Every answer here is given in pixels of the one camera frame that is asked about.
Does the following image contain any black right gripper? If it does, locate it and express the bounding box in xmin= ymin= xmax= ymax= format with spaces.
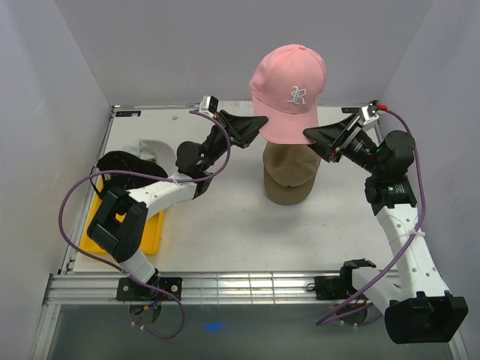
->
xmin=301 ymin=112 xmax=383 ymax=176

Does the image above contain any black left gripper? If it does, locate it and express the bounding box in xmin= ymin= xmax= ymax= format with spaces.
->
xmin=201 ymin=110 xmax=269 ymax=171

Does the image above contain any beige cap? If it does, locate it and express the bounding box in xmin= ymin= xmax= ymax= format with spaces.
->
xmin=262 ymin=142 xmax=321 ymax=206

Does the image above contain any pink cap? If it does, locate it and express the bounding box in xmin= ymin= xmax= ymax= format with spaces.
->
xmin=249 ymin=44 xmax=327 ymax=145

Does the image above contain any white cap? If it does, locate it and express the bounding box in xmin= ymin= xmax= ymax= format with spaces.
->
xmin=122 ymin=139 xmax=176 ymax=176

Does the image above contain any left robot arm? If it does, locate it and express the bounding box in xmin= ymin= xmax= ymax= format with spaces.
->
xmin=87 ymin=110 xmax=268 ymax=300

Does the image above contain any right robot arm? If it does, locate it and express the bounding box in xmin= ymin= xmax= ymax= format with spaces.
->
xmin=304 ymin=115 xmax=468 ymax=344

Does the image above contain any paper sheet at back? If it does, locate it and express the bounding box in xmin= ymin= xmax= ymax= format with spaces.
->
xmin=218 ymin=100 xmax=253 ymax=111

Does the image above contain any black logo sticker right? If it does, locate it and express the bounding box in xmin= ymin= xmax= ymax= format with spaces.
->
xmin=341 ymin=107 xmax=360 ymax=113

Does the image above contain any black logo sticker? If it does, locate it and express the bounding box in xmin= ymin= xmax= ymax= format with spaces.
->
xmin=341 ymin=107 xmax=360 ymax=113
xmin=115 ymin=110 xmax=141 ymax=117

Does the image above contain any black logo sticker left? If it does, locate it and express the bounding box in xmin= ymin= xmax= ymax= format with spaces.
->
xmin=115 ymin=110 xmax=141 ymax=117

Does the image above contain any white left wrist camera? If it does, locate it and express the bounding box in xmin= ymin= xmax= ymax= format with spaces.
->
xmin=198 ymin=95 xmax=219 ymax=116

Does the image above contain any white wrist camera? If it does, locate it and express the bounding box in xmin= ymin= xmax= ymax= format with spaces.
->
xmin=198 ymin=95 xmax=219 ymax=116
xmin=359 ymin=100 xmax=388 ymax=131

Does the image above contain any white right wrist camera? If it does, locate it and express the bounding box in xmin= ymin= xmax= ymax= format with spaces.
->
xmin=359 ymin=100 xmax=388 ymax=131

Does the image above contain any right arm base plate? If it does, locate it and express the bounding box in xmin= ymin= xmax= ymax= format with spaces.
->
xmin=306 ymin=275 xmax=385 ymax=303

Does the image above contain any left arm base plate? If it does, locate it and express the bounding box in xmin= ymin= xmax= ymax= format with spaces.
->
xmin=115 ymin=277 xmax=183 ymax=302

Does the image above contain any aluminium table frame rail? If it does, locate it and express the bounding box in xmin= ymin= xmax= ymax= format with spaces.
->
xmin=43 ymin=271 xmax=340 ymax=305

